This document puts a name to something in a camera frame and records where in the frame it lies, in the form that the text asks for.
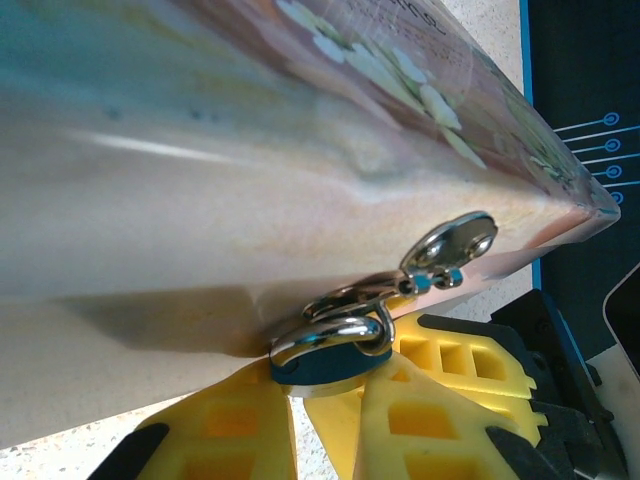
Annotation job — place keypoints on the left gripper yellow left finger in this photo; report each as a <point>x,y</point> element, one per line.
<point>260,440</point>

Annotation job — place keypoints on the floral tin box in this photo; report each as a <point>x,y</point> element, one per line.
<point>200,200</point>

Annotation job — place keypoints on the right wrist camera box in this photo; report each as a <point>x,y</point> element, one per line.
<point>620,390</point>

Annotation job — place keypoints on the silver hasp latch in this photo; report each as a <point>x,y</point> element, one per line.
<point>460,240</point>

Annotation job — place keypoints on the small blue padlock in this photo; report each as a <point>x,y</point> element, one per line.
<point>330,367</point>

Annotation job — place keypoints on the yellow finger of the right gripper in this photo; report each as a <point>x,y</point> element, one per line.
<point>435,330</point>
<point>335,435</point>

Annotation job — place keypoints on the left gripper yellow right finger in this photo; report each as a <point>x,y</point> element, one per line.
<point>380,450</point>

